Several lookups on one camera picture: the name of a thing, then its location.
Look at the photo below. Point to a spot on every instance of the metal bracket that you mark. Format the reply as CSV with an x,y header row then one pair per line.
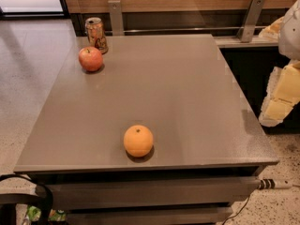
x,y
246,31
116,17

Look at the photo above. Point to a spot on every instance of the black chair frame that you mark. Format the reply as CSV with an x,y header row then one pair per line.
x,y
9,201

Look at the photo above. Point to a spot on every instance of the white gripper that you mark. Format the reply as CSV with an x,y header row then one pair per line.
x,y
291,32

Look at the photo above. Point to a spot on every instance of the red apple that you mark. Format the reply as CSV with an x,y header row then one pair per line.
x,y
90,59

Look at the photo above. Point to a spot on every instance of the orange soda can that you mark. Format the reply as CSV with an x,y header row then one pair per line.
x,y
96,35

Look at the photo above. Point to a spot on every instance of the right metal bracket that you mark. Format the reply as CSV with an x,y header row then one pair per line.
x,y
246,31

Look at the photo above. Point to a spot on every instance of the lower grey drawer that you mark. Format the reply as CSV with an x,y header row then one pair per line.
x,y
187,216

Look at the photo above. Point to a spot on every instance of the grey drawer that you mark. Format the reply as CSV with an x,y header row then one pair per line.
x,y
187,216
152,193

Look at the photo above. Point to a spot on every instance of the green snack bag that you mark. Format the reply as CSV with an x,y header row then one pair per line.
x,y
56,217

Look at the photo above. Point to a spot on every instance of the left metal bracket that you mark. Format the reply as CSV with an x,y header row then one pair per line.
x,y
116,17

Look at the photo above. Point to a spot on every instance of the orange fruit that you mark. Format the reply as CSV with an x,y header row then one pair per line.
x,y
138,141

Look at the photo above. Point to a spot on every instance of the upper grey drawer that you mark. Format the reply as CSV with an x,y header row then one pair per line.
x,y
152,193

